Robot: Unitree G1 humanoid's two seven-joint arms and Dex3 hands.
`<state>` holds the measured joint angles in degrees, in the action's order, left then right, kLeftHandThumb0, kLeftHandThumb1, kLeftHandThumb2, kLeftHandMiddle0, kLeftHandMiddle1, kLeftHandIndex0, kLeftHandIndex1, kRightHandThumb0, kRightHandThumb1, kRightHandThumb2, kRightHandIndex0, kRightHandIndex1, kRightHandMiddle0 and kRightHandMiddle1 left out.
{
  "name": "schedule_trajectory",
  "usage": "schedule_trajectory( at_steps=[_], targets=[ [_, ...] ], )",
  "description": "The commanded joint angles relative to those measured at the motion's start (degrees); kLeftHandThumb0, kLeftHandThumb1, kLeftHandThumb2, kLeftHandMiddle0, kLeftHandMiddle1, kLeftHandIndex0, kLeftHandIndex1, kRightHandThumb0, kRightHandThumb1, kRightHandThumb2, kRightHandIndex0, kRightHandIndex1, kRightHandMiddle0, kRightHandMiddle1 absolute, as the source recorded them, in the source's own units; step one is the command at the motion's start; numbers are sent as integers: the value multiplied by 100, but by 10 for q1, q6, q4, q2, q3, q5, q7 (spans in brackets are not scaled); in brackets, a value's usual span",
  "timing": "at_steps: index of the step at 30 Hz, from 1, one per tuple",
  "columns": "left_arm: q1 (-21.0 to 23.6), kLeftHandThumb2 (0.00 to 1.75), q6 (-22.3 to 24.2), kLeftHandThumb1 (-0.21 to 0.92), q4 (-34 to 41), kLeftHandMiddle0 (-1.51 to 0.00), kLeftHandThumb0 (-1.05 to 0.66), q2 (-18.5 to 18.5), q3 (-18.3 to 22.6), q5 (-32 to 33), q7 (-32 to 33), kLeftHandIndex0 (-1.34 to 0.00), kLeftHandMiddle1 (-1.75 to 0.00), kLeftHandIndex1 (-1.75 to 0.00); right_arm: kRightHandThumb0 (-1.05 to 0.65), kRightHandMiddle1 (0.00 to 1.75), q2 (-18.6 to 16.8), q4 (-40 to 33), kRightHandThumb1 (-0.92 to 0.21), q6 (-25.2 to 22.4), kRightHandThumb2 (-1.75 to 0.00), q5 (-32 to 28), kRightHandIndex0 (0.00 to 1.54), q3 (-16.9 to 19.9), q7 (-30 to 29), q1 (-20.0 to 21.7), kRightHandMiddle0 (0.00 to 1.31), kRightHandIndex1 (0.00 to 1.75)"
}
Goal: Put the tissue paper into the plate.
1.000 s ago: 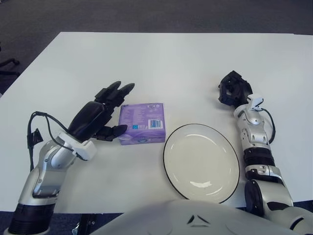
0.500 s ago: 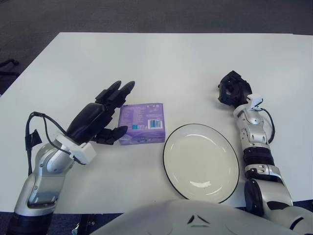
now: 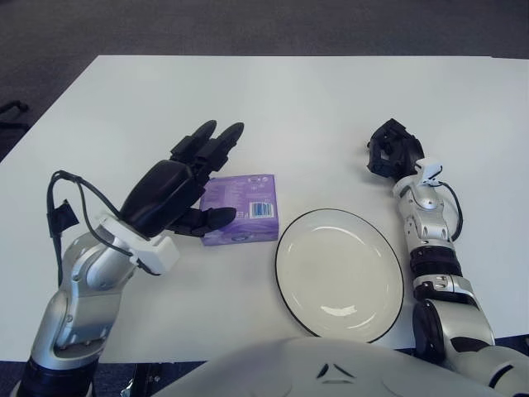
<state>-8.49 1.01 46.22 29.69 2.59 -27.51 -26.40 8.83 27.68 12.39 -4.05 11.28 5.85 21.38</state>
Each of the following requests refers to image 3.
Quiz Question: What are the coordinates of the black office chair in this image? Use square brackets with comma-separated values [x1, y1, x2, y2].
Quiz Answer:
[0, 100, 30, 129]

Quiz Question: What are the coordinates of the grey robot torso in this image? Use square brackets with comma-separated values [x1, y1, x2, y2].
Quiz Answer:
[152, 337, 497, 397]

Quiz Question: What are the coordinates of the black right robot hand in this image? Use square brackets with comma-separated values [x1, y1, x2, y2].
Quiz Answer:
[365, 117, 426, 179]

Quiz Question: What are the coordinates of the dark stand under table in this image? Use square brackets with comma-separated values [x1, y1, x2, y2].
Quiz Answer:
[122, 361, 174, 397]

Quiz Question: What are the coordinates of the white wrist mount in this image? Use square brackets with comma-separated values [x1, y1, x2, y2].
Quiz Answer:
[415, 156, 443, 186]
[95, 213, 179, 276]

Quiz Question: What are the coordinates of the purple tissue paper pack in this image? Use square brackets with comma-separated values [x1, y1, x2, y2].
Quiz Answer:
[197, 173, 279, 248]

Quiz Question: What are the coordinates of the white right wrist mount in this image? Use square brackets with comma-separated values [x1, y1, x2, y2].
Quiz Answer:
[415, 156, 443, 186]

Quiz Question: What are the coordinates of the white left wrist mount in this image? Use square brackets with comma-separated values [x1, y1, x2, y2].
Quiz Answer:
[95, 213, 179, 276]

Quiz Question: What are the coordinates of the white plate with black rim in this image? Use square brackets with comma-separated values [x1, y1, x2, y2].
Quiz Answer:
[274, 208, 405, 345]

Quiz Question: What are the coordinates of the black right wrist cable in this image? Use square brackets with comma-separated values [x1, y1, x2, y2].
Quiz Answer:
[436, 181, 463, 241]

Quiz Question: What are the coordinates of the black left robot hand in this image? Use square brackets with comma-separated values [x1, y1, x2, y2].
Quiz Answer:
[118, 119, 245, 241]

